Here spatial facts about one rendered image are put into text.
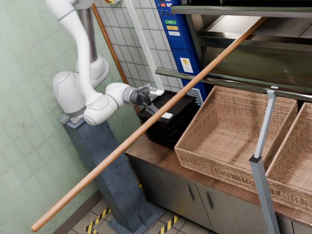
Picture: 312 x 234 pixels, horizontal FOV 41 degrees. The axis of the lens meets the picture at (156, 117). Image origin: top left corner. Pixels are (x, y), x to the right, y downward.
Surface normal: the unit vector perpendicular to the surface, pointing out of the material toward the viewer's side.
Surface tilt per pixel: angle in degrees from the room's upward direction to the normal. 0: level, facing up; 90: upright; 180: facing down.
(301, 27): 0
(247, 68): 70
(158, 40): 90
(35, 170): 90
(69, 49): 90
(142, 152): 0
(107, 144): 90
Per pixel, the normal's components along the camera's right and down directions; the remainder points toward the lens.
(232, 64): -0.71, 0.29
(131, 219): 0.65, 0.24
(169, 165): -0.32, -0.78
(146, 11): -0.64, 0.59
